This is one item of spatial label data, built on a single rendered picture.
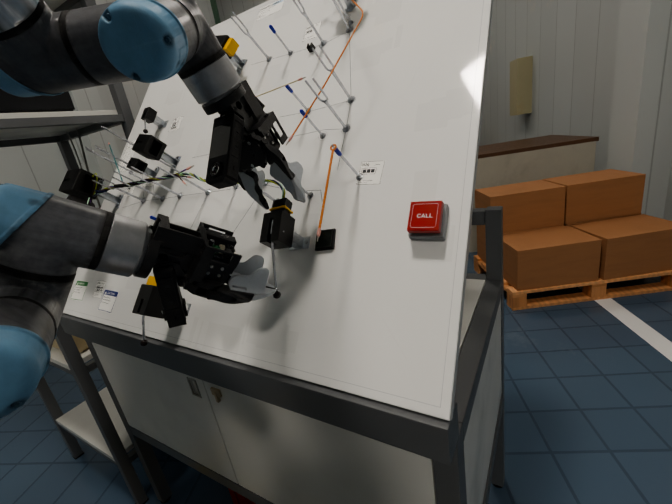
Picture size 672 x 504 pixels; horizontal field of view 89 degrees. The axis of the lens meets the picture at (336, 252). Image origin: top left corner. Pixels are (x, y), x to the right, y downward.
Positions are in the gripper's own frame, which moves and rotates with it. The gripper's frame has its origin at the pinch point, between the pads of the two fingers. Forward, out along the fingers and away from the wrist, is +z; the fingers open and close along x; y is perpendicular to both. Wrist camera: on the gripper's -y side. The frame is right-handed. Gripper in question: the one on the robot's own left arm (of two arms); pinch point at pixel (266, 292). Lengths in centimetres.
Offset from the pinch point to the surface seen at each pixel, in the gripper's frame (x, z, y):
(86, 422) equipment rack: 72, 0, -133
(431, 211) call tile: -8.3, 12.7, 25.9
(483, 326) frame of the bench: -10.1, 46.3, 10.2
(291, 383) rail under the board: -10.1, 7.2, -10.1
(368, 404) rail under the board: -20.7, 12.2, -1.8
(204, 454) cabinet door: 12, 18, -65
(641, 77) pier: 110, 239, 163
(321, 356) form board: -10.2, 9.3, -3.4
